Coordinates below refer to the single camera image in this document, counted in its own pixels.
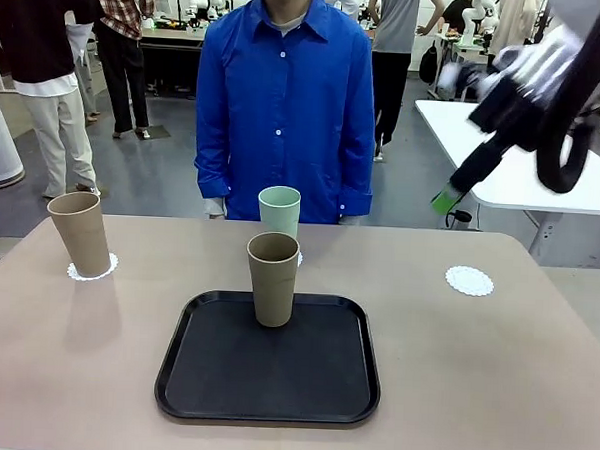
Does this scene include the person in black top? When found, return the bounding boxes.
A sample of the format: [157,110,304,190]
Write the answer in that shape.
[0,0,112,201]

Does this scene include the person's right forearm blue sleeve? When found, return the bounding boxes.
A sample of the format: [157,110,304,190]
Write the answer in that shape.
[191,129,236,220]

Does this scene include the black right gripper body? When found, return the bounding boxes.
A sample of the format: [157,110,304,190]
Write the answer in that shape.
[464,74,542,152]

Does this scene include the black right arm cable sleeve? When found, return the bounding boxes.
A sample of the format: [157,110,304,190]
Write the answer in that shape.
[531,0,600,196]

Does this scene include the black plastic tray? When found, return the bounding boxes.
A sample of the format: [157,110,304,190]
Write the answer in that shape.
[152,286,386,430]

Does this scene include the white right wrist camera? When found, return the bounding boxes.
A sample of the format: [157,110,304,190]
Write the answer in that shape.
[436,60,489,101]

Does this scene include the tall mint green cup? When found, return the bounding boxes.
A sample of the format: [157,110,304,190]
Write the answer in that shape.
[255,183,303,242]

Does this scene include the person in plaid shirt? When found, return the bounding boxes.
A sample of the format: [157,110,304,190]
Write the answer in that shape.
[76,0,157,140]

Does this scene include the white cylindrical air purifier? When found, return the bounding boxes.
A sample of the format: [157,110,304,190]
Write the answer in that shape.
[0,79,31,193]

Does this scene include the background workbench with clutter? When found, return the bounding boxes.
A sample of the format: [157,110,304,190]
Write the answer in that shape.
[136,12,214,97]

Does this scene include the person in grey shirt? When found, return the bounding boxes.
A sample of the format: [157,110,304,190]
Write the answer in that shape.
[360,0,443,166]

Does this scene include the black backpack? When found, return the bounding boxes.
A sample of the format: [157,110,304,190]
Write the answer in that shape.
[418,38,441,86]

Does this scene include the person in beige coat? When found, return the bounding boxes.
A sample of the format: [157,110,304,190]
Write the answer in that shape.
[486,0,543,57]

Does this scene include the person's left forearm blue sleeve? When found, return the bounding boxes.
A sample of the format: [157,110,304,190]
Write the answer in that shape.
[336,136,376,227]

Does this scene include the person in blue shirt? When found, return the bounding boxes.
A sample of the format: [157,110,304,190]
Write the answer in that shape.
[190,0,382,227]

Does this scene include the tall brown cup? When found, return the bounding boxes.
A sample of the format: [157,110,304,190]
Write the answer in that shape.
[242,230,301,330]
[43,189,116,280]

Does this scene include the white background table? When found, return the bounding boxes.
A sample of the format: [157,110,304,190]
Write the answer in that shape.
[408,97,600,259]

